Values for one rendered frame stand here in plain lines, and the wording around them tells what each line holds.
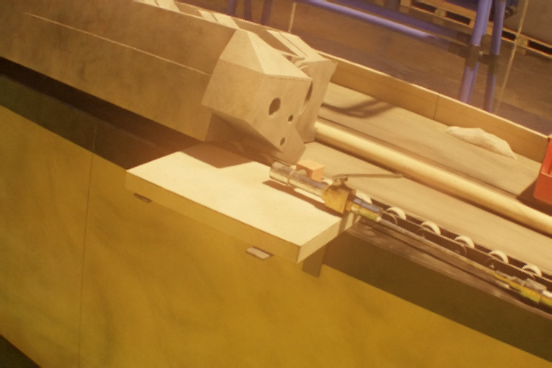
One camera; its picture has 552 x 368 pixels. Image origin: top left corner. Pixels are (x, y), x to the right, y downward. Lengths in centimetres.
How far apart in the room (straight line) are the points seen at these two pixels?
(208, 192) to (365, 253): 25
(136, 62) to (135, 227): 30
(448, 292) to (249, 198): 32
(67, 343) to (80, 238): 29
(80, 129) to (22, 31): 28
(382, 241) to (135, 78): 53
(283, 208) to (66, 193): 58
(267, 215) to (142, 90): 39
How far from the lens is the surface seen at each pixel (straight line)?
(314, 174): 125
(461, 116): 200
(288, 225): 111
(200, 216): 113
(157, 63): 139
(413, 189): 150
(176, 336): 150
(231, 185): 120
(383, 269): 120
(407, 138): 181
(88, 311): 166
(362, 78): 210
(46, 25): 161
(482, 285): 115
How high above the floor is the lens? 125
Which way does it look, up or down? 21 degrees down
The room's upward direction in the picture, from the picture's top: 12 degrees clockwise
